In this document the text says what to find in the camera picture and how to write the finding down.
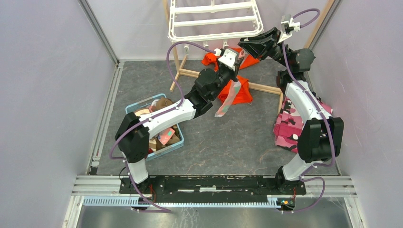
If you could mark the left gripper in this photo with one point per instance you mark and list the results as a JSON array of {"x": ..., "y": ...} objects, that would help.
[{"x": 234, "y": 73}]

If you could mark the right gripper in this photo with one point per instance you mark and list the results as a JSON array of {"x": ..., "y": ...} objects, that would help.
[{"x": 257, "y": 48}]

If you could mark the pink sock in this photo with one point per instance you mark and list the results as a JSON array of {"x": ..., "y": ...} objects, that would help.
[{"x": 234, "y": 89}]

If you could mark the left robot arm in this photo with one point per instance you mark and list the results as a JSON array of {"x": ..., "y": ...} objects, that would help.
[{"x": 134, "y": 133}]

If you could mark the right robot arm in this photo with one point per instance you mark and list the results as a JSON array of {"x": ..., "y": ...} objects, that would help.
[{"x": 320, "y": 140}]

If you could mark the white clip hanger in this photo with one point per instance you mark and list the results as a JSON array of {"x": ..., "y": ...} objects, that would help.
[{"x": 212, "y": 22}]

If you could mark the pile of socks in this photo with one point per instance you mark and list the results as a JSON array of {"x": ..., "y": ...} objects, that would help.
[{"x": 167, "y": 137}]

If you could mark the orange shirt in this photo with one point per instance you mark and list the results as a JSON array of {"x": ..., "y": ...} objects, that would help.
[{"x": 243, "y": 96}]

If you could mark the pink camouflage backpack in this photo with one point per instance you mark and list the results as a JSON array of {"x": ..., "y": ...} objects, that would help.
[{"x": 288, "y": 127}]

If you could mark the light blue basket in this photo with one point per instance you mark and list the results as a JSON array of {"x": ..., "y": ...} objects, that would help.
[{"x": 144, "y": 103}]

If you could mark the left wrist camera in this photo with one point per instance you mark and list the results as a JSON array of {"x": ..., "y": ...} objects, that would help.
[{"x": 227, "y": 57}]

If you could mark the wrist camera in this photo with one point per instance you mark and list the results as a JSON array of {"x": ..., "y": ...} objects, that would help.
[
  {"x": 288, "y": 27},
  {"x": 227, "y": 57}
]

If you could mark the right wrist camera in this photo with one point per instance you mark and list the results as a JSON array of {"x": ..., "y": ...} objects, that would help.
[{"x": 288, "y": 27}]

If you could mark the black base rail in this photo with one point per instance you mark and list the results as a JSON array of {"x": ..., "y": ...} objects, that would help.
[{"x": 213, "y": 189}]

